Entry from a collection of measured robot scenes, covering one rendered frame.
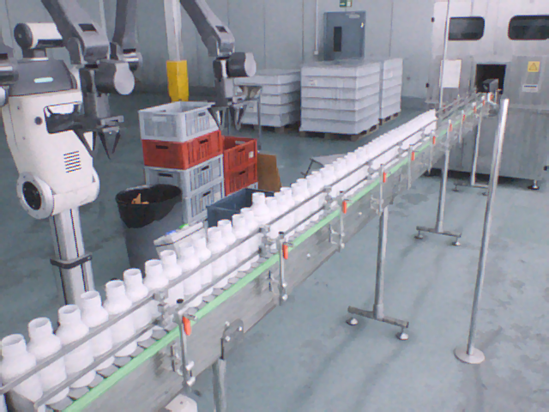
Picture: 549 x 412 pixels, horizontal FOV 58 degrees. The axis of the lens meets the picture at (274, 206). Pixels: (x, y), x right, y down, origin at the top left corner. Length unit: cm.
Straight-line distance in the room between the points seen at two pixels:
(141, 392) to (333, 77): 722
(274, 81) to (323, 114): 108
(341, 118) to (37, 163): 679
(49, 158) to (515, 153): 511
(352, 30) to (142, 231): 952
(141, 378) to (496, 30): 529
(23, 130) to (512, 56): 506
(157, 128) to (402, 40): 859
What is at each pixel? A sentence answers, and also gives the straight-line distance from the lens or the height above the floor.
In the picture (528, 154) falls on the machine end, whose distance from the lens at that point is 600.
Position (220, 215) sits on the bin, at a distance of 217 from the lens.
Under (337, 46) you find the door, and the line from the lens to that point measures 1236.
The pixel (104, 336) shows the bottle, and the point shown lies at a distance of 111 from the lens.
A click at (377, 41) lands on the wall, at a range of 1205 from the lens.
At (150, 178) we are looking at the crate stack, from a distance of 414.
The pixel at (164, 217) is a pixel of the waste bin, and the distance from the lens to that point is 335.
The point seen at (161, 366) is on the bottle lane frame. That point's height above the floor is 93.
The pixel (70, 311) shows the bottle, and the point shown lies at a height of 115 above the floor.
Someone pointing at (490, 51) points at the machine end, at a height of 144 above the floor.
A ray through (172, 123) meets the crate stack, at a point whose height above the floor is 103.
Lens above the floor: 166
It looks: 19 degrees down
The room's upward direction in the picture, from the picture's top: 1 degrees counter-clockwise
